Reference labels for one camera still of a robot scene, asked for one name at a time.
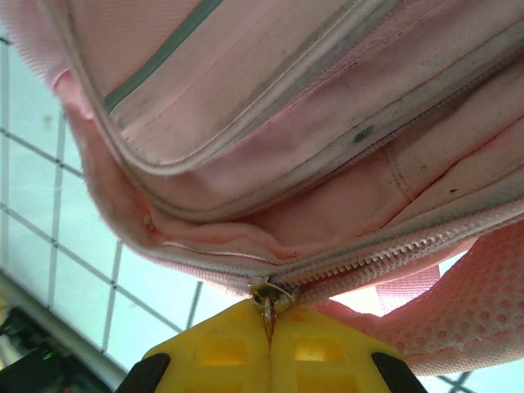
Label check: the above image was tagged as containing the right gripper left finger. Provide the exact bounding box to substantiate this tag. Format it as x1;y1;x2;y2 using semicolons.
122;301;273;393

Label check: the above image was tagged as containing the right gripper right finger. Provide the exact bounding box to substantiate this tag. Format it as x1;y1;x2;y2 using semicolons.
269;305;425;393

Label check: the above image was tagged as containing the pink backpack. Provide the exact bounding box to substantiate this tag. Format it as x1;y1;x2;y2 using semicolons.
0;0;524;377

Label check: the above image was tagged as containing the aluminium table rail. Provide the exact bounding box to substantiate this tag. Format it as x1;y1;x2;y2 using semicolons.
0;269;128;384

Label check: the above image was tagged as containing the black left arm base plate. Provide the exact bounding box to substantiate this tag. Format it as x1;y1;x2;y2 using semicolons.
0;305;89;393

